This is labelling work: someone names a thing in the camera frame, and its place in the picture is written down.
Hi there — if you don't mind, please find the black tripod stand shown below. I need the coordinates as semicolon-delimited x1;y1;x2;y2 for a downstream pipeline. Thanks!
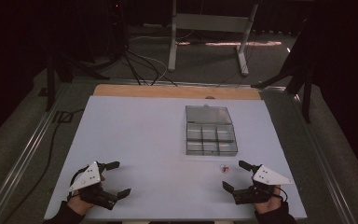
251;17;316;124
44;46;110;113

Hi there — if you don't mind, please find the person's left hand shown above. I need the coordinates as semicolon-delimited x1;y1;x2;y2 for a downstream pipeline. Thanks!
66;196;96;217

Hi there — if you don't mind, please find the thin black floor cable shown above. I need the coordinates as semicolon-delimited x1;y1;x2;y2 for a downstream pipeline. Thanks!
0;107;86;224

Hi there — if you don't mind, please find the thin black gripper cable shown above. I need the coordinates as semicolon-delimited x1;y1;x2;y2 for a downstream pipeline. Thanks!
67;165;90;202
273;184;289;203

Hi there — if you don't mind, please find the clear plastic compartment box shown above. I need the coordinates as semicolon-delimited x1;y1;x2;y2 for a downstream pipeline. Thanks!
185;105;239;157

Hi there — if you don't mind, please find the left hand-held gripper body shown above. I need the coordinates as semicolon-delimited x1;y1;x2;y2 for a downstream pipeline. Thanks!
68;161;119;211

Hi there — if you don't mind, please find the white table cover sheet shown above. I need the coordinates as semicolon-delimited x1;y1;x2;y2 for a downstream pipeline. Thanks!
44;95;308;221

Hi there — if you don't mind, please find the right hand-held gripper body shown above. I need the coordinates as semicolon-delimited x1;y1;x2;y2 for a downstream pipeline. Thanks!
232;164;294;205

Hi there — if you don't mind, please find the white floor cable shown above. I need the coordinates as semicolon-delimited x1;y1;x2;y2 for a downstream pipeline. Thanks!
127;35;170;86

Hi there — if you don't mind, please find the white metal stand frame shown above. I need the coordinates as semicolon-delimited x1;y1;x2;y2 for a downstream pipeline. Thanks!
167;0;259;77

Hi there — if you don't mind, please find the person's right hand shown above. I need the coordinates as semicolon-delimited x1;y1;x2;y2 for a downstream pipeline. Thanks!
254;186;283;215

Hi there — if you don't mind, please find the aluminium floor rail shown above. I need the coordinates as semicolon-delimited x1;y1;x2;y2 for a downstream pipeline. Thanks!
287;91;358;224
0;83;70;224

